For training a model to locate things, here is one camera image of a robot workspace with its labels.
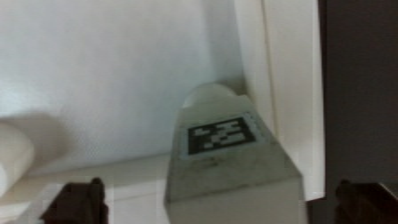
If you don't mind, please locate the white square tabletop part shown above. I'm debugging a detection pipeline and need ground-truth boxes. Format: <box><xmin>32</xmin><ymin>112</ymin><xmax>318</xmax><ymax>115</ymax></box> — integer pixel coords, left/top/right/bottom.
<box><xmin>0</xmin><ymin>0</ymin><xmax>281</xmax><ymax>224</ymax></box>

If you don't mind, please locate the translucent gripper left finger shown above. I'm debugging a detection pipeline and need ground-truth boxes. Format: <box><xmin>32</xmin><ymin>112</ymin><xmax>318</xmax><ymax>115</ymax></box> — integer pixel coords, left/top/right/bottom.
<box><xmin>39</xmin><ymin>178</ymin><xmax>108</xmax><ymax>224</ymax></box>

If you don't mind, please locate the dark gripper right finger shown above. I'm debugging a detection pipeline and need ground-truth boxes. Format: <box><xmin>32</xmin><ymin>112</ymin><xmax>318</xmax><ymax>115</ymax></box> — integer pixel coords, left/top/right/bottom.
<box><xmin>334</xmin><ymin>180</ymin><xmax>398</xmax><ymax>224</ymax></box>

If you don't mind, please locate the white U-shaped obstacle fence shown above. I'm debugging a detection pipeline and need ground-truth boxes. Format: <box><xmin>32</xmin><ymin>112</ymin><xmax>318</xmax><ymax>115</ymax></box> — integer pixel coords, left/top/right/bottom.
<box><xmin>265</xmin><ymin>0</ymin><xmax>325</xmax><ymax>200</ymax></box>

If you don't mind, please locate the white table leg with tag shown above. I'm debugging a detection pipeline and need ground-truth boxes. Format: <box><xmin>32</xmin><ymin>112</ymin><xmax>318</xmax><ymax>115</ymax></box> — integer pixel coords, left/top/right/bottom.
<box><xmin>164</xmin><ymin>84</ymin><xmax>307</xmax><ymax>224</ymax></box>

